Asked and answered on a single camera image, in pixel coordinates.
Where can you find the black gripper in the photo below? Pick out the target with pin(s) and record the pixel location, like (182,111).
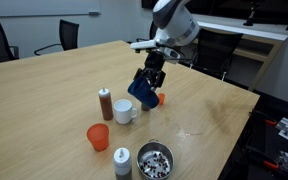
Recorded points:
(154,62)

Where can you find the blue plastic cup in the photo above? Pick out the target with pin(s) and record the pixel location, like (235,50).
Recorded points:
(144,95)

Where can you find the brown sauce squeeze bottle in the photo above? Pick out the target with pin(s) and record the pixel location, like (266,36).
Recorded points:
(106,106)

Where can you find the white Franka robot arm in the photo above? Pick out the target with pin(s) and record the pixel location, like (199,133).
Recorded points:
(177,23)

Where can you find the small orange plastic cup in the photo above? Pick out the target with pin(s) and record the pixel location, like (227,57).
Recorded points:
(162,99)

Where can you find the white ceramic mug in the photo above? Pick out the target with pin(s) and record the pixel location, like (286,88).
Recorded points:
(123,113)

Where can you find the large orange plastic cup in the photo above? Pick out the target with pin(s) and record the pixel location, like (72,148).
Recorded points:
(98,138)

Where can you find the small clear brown-filled bottle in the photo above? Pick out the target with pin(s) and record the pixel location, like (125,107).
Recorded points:
(145,107)

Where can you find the steel bowl with beans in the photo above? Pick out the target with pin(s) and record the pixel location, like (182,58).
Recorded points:
(155,161)

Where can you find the grey whiteboard eraser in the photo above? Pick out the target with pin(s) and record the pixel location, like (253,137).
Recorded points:
(94,13)

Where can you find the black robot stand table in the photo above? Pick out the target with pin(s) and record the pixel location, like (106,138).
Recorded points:
(260,140)

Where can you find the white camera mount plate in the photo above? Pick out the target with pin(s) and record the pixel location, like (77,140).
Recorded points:
(144,44)

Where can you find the black wall screen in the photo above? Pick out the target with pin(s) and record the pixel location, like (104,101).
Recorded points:
(224,8)

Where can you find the black camera stand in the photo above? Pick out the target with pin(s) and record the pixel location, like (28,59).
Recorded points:
(250,16)

